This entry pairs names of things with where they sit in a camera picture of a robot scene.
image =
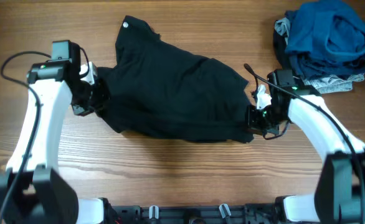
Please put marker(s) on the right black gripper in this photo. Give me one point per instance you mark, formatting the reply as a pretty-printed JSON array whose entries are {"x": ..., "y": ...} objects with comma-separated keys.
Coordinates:
[{"x": 253, "y": 125}]

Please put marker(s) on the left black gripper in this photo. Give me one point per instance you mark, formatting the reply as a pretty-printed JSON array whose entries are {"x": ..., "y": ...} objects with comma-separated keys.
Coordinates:
[{"x": 81, "y": 109}]

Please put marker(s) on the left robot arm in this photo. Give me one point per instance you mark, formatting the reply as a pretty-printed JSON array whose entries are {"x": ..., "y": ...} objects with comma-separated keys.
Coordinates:
[{"x": 31, "y": 188}]

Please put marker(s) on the blue crumpled garment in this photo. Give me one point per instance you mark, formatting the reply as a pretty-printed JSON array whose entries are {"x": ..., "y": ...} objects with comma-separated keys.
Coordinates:
[{"x": 326, "y": 38}]

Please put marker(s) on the black garment under pile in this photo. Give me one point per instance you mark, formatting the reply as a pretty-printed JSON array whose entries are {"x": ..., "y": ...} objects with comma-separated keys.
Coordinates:
[{"x": 279, "y": 46}]

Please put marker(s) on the black t-shirt with logo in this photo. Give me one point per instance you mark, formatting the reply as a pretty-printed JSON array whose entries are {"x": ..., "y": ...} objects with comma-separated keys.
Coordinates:
[{"x": 165, "y": 92}]

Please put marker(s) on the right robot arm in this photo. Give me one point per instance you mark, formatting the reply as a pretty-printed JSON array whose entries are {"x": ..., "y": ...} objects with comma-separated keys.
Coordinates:
[{"x": 282, "y": 98}]

